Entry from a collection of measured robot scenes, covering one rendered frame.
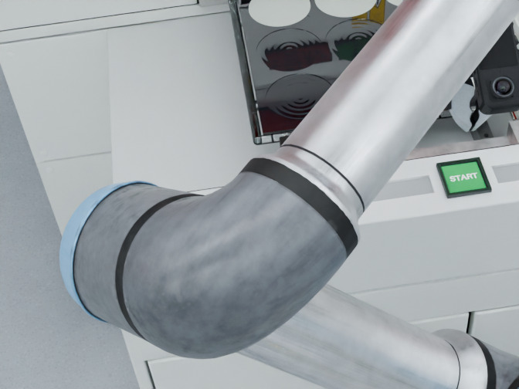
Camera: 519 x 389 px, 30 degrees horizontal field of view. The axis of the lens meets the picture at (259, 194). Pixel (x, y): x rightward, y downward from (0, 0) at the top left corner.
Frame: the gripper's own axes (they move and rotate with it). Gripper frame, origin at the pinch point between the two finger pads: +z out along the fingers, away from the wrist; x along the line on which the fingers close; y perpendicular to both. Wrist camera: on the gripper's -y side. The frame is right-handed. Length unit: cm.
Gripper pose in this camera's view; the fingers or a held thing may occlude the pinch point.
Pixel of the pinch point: (471, 126)
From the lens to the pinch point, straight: 116.3
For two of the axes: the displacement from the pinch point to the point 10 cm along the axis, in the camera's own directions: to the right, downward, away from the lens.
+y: -1.1, -7.4, 6.6
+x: -9.9, 1.3, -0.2
